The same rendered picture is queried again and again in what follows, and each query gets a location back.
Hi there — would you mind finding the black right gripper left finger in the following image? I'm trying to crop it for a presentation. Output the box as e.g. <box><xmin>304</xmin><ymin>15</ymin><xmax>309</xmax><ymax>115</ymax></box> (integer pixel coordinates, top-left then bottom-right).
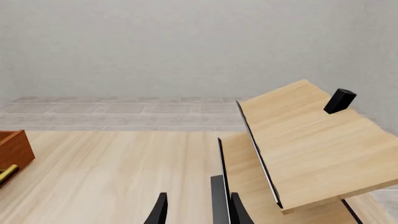
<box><xmin>143</xmin><ymin>192</ymin><xmax>169</xmax><ymax>224</ymax></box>

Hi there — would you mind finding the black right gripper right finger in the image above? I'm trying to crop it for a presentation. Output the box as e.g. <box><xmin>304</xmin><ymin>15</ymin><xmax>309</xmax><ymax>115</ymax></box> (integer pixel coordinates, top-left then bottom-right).
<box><xmin>230</xmin><ymin>192</ymin><xmax>256</xmax><ymax>224</ymax></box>

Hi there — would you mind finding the red-brown wooden drawer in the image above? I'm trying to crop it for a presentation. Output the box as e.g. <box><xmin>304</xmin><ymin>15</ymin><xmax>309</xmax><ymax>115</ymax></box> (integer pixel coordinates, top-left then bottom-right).
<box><xmin>0</xmin><ymin>129</ymin><xmax>36</xmax><ymax>190</ymax></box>

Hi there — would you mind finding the brass drawer handle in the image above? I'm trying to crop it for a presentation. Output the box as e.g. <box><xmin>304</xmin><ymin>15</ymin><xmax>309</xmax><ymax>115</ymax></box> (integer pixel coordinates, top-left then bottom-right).
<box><xmin>0</xmin><ymin>164</ymin><xmax>21</xmax><ymax>185</ymax></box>

